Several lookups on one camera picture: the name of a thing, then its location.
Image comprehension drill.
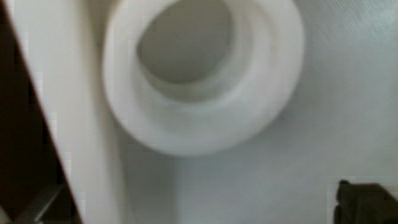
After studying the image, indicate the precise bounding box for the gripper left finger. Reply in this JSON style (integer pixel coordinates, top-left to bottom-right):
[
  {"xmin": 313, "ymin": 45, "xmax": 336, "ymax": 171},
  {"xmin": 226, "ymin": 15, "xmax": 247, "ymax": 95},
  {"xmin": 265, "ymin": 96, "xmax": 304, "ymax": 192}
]
[{"xmin": 13, "ymin": 184, "xmax": 80, "ymax": 224}]

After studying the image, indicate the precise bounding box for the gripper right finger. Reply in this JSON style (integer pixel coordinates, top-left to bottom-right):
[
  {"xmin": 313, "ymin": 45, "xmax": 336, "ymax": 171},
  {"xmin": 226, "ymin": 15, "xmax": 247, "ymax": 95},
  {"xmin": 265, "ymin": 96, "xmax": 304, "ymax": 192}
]
[{"xmin": 334, "ymin": 180, "xmax": 398, "ymax": 224}]

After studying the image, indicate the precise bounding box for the white square table top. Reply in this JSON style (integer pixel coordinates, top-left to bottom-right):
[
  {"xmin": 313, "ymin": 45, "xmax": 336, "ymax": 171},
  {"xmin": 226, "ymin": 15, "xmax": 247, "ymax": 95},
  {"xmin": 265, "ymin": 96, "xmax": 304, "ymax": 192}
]
[{"xmin": 4, "ymin": 0, "xmax": 398, "ymax": 224}]

